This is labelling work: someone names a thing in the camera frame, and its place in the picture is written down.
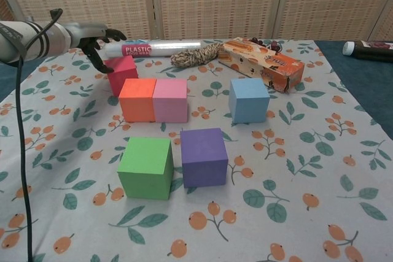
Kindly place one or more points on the dark red grape bunch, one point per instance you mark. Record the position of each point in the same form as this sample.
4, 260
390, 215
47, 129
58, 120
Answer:
274, 45

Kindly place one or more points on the brown white twine bundle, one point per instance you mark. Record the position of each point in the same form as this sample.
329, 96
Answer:
193, 56

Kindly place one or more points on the floral printed tablecloth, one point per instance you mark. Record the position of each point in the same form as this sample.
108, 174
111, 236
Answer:
307, 182

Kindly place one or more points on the orange biscuit box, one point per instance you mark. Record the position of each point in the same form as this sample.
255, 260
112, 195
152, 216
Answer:
261, 62

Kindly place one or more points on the dark grape juice bottle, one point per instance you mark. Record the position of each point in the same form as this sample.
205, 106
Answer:
371, 51

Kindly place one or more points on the purple foam cube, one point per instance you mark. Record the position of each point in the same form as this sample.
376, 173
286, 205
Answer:
204, 160

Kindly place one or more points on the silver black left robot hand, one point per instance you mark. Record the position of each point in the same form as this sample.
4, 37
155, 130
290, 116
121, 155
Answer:
83, 33

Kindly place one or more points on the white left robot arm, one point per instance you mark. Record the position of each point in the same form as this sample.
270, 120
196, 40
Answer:
30, 41

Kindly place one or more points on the teal table cover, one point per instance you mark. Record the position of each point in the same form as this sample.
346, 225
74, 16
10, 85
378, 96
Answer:
368, 90

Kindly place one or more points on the light blue foam cube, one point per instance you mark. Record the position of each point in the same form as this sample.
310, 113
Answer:
249, 102

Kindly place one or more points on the pink foam cube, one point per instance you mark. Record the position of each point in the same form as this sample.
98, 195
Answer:
170, 102

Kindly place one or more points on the plastic food wrap roll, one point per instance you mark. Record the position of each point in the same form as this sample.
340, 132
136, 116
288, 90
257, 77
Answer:
172, 48

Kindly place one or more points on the woven bamboo folding screen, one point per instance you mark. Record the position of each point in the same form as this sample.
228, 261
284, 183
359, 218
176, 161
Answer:
215, 1

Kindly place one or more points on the orange foam cube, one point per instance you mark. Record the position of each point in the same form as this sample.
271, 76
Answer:
136, 102

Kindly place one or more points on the red foam cube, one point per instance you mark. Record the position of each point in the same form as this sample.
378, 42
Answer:
122, 68

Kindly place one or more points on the green foam cube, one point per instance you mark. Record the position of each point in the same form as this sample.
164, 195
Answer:
144, 170

